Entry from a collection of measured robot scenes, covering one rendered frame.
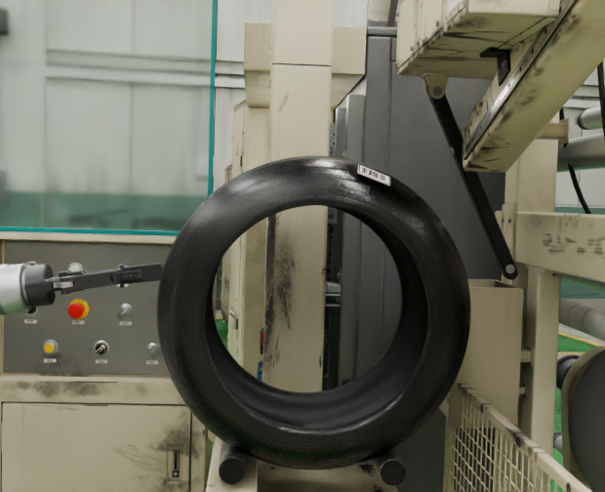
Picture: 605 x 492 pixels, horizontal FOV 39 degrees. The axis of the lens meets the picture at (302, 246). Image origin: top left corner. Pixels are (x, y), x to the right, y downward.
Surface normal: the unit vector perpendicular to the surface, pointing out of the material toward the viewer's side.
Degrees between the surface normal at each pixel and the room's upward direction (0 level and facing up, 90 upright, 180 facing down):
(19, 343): 90
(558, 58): 162
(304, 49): 90
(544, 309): 90
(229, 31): 90
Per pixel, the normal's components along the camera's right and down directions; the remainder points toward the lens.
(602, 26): -0.01, 0.97
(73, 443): 0.06, 0.05
